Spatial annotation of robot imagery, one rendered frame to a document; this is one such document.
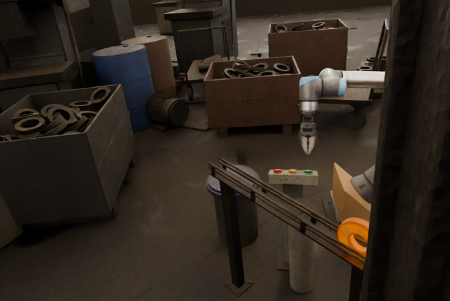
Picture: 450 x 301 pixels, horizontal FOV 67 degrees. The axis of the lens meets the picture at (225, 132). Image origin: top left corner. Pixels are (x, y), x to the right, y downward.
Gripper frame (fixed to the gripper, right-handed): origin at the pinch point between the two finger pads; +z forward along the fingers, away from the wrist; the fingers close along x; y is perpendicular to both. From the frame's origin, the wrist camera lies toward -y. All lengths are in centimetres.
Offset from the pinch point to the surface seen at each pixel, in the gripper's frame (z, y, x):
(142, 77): -49, 176, 171
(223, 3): -183, 410, 131
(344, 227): 16, -57, -10
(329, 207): 49, 65, -17
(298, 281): 66, -3, 3
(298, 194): 21.7, 0.7, 4.3
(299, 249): 45.6, -10.4, 3.4
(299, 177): 12.0, -5.2, 3.8
